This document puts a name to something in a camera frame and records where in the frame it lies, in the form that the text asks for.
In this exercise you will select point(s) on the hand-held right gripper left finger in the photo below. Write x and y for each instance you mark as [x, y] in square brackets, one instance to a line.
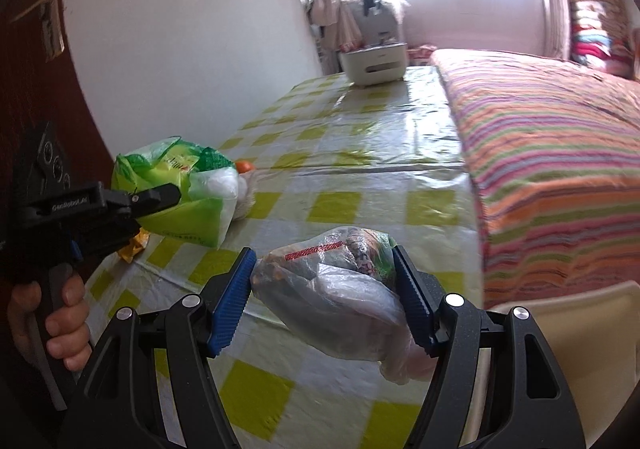
[232, 309]

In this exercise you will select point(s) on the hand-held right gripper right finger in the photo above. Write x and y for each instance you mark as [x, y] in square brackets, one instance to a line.
[412, 299]

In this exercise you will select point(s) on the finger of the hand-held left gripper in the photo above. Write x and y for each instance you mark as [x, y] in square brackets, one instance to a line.
[112, 235]
[150, 198]

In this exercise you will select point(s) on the green plastic bag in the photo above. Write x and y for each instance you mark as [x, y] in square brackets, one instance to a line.
[195, 214]

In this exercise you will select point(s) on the clear plastic bag of scraps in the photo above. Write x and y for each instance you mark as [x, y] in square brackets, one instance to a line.
[330, 294]

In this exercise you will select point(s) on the white plastic trash bin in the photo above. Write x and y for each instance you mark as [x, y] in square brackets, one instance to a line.
[575, 329]

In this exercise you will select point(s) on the person's left hand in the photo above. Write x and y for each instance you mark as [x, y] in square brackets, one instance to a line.
[70, 329]

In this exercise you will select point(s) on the yellow wrapper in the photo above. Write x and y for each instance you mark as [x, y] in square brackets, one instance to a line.
[132, 246]

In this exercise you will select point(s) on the crumpled clear plastic bag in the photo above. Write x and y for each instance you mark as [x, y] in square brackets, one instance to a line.
[246, 194]

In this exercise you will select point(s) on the small orange item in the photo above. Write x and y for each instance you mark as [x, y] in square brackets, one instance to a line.
[245, 166]

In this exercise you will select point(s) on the dark brown wooden door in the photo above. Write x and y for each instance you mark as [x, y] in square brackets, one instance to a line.
[30, 89]

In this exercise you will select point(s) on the yellow checked plastic tablecloth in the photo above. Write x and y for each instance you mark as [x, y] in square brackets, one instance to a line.
[350, 159]

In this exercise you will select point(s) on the bed with striped sheet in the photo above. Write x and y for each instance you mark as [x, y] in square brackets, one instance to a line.
[550, 154]

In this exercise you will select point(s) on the white tabletop appliance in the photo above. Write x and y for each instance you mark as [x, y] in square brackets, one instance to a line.
[372, 64]

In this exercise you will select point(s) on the white floor appliance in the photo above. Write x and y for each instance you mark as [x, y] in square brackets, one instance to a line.
[385, 19]

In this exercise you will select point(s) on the pile of folded colourful quilts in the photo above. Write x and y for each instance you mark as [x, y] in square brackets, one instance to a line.
[597, 29]

